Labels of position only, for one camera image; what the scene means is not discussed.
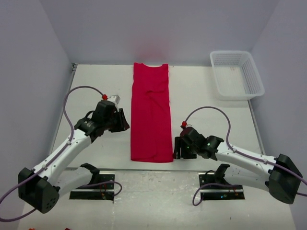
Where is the red t shirt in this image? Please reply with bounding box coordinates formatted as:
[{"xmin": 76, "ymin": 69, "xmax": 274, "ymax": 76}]
[{"xmin": 130, "ymin": 63, "xmax": 173, "ymax": 163}]

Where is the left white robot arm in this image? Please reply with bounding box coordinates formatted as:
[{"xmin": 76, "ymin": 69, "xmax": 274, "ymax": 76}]
[{"xmin": 18, "ymin": 95, "xmax": 130, "ymax": 214}]

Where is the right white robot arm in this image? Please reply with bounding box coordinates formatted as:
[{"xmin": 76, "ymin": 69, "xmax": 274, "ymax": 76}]
[{"xmin": 173, "ymin": 127, "xmax": 302, "ymax": 204}]

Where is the white plastic basket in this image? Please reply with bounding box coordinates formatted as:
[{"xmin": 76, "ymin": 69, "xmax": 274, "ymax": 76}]
[{"xmin": 210, "ymin": 50, "xmax": 265, "ymax": 101}]

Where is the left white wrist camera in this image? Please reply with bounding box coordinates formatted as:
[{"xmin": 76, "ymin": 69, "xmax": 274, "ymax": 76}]
[{"xmin": 102, "ymin": 94, "xmax": 120, "ymax": 105}]

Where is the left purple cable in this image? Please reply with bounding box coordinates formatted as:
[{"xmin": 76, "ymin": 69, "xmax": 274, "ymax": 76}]
[{"xmin": 0, "ymin": 86, "xmax": 123, "ymax": 222}]

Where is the purple cable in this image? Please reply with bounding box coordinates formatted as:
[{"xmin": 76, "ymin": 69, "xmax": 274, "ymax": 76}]
[
  {"xmin": 183, "ymin": 106, "xmax": 307, "ymax": 207},
  {"xmin": 0, "ymin": 86, "xmax": 123, "ymax": 222}
]

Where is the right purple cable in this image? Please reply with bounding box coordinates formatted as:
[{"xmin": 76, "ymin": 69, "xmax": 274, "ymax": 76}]
[{"xmin": 183, "ymin": 106, "xmax": 307, "ymax": 207}]

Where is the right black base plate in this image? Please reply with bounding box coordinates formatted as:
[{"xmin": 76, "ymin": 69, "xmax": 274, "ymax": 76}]
[{"xmin": 199, "ymin": 171, "xmax": 245, "ymax": 201}]

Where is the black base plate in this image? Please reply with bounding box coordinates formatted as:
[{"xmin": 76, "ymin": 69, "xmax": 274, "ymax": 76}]
[
  {"xmin": 69, "ymin": 172, "xmax": 115, "ymax": 201},
  {"xmin": 199, "ymin": 171, "xmax": 245, "ymax": 201}
]

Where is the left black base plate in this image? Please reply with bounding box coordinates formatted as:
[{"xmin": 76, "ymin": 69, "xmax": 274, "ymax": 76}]
[{"xmin": 69, "ymin": 172, "xmax": 115, "ymax": 201}]

